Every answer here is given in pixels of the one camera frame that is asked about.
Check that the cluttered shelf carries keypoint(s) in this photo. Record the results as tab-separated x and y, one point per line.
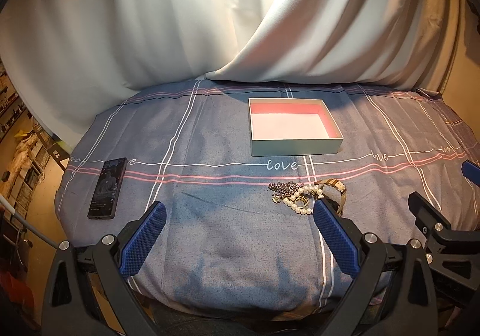
26	149

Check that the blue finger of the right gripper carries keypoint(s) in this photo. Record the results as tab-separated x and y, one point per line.
430	222
471	171

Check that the brown strap wristwatch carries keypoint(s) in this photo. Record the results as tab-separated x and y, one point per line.
335	192

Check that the black smartphone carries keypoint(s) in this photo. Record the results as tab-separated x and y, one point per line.
107	190

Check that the open grey pink box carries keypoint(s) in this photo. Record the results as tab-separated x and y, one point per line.
292	127

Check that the left white pillow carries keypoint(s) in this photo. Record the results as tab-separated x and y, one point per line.
71	59

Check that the white pillow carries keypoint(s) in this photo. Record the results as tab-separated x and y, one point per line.
71	59
403	44

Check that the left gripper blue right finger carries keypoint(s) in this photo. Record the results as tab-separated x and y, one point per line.
339	243

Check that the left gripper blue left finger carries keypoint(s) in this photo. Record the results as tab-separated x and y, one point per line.
138	237

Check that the blue plaid bed sheet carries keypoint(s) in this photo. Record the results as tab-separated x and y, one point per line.
226	247

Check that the right white pillow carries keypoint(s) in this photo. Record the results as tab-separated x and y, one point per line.
403	44

